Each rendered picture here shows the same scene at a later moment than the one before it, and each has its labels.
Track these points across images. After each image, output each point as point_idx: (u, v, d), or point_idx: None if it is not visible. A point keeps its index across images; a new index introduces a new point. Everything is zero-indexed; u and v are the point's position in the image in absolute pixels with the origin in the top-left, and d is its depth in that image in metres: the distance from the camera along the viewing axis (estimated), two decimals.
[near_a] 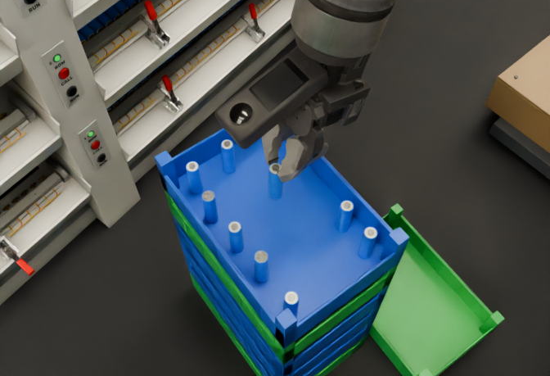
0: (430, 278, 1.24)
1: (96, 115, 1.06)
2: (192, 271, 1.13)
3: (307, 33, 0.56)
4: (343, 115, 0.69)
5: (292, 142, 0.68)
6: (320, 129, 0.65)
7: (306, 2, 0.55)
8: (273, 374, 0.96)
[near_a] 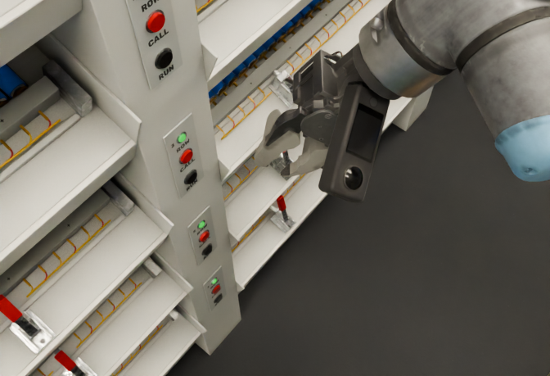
0: None
1: None
2: None
3: (408, 90, 0.58)
4: None
5: (322, 151, 0.70)
6: None
7: (421, 69, 0.56)
8: None
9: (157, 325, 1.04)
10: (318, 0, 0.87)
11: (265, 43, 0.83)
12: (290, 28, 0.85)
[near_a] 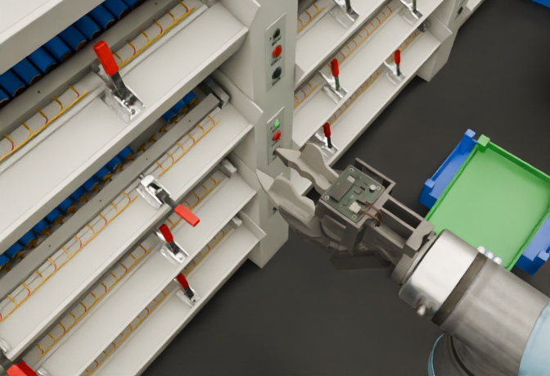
0: None
1: None
2: None
3: None
4: (353, 172, 0.67)
5: None
6: None
7: None
8: None
9: None
10: (45, 225, 0.75)
11: None
12: (3, 265, 0.73)
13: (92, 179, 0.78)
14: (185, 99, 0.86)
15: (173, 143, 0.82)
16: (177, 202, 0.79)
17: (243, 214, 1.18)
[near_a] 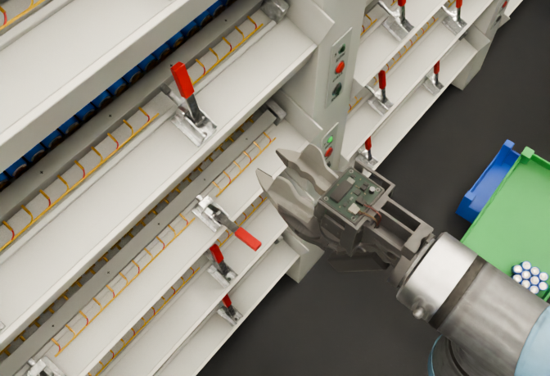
0: None
1: None
2: None
3: None
4: (353, 174, 0.67)
5: None
6: None
7: None
8: None
9: None
10: None
11: None
12: None
13: None
14: None
15: (230, 163, 0.79)
16: (236, 225, 0.76)
17: (285, 229, 1.15)
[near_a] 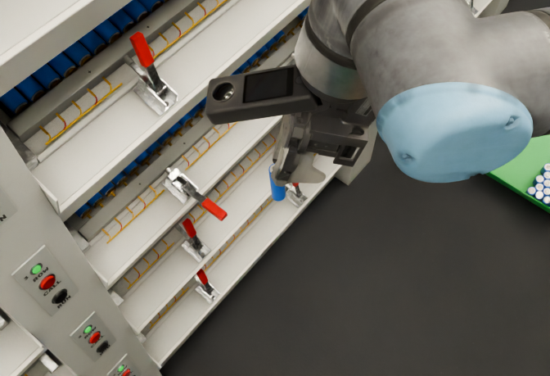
0: None
1: None
2: None
3: (296, 49, 0.55)
4: (340, 155, 0.66)
5: (281, 149, 0.67)
6: (296, 149, 0.63)
7: (304, 19, 0.54)
8: None
9: None
10: None
11: (159, 138, 0.81)
12: (187, 120, 0.83)
13: (254, 54, 0.89)
14: None
15: None
16: None
17: None
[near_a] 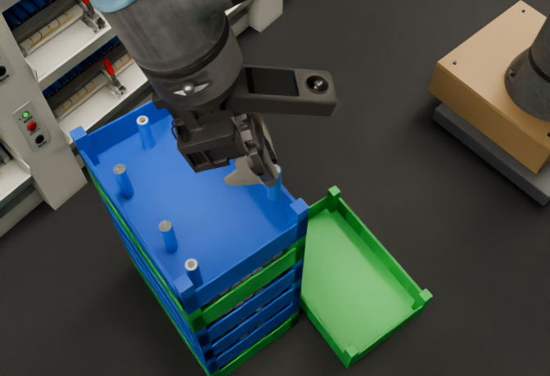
0: (367, 258, 1.27)
1: (30, 97, 1.09)
2: (128, 250, 1.15)
3: (238, 43, 0.56)
4: None
5: (262, 127, 0.69)
6: None
7: (230, 33, 0.53)
8: (196, 346, 0.98)
9: None
10: None
11: None
12: None
13: None
14: None
15: None
16: None
17: None
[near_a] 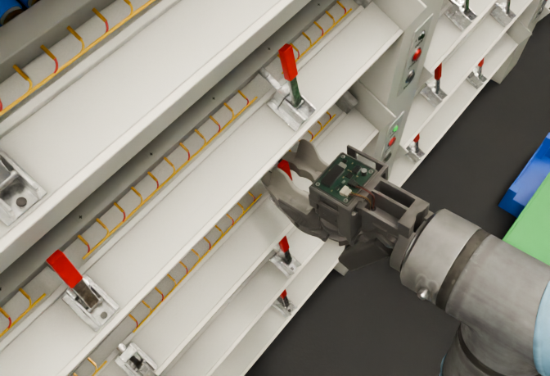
0: None
1: None
2: None
3: None
4: (347, 160, 0.66)
5: None
6: None
7: None
8: None
9: None
10: None
11: None
12: None
13: None
14: None
15: None
16: None
17: None
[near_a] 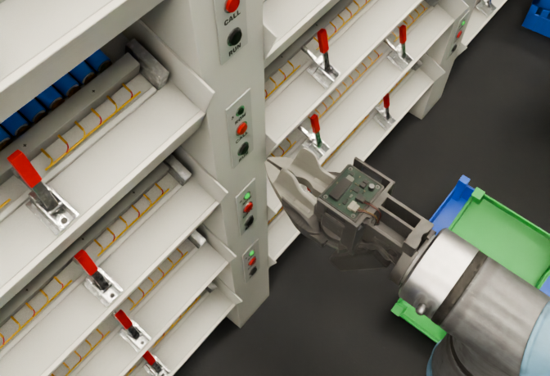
0: None
1: None
2: None
3: None
4: (353, 171, 0.67)
5: None
6: None
7: None
8: None
9: None
10: None
11: None
12: None
13: None
14: None
15: (114, 219, 0.73)
16: (96, 269, 0.69)
17: (217, 278, 1.09)
